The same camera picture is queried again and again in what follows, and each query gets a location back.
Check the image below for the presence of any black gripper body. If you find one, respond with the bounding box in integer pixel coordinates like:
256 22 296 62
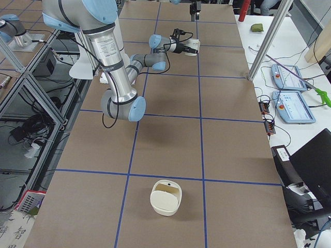
172 43 191 54

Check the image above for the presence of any white ribbed HOME mug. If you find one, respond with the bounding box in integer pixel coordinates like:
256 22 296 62
184 38 200 56

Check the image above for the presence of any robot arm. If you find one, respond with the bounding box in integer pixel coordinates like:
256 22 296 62
42 1 146 121
126 29 198 81

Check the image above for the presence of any green bean bag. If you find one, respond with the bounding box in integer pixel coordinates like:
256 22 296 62
250 23 264 33

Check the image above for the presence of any red cylinder bottle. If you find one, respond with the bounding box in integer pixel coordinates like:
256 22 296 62
238 0 251 22

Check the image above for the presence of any brown table mat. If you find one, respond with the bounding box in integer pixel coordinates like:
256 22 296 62
25 2 296 247

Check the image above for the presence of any orange black connector block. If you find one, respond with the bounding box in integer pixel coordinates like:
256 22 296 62
259 102 269 115

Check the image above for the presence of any upper blue teach pendant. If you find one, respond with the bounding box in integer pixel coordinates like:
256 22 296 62
271 64 307 91

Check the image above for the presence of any blue teach pendant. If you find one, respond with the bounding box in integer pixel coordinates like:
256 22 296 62
271 64 307 91
272 90 316 124

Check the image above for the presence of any lower blue teach pendant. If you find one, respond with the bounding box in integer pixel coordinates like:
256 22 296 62
272 90 316 124

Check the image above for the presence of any cream swing-lid trash bin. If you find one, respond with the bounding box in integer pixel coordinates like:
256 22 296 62
150 179 183 216

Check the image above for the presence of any black labelled box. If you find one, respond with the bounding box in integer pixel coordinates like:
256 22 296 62
271 145 303 187

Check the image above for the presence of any black laptop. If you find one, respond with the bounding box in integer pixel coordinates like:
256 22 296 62
290 128 330 206

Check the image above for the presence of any white plastic basket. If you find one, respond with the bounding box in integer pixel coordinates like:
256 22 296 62
14 190 46 213

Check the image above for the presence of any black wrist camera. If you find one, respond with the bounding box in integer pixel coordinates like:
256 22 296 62
171 28 186 41

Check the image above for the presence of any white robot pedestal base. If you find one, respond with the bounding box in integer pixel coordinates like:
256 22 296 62
65 1 129 72

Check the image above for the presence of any grey aluminium frame post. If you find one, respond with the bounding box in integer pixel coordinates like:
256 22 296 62
247 0 293 81

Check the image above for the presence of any green-handled reacher grabber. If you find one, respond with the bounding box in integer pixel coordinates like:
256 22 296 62
266 54 331 107

